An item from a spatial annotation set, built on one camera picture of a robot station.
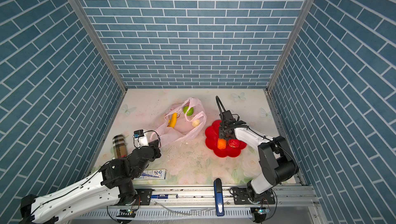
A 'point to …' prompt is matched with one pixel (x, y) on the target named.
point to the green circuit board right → (262, 210)
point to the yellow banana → (171, 123)
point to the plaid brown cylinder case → (118, 142)
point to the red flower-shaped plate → (212, 133)
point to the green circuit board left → (127, 212)
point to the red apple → (233, 143)
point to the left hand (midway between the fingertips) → (165, 143)
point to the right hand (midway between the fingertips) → (224, 133)
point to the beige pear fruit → (196, 123)
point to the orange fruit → (221, 143)
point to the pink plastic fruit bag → (178, 122)
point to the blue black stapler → (218, 192)
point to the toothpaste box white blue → (151, 174)
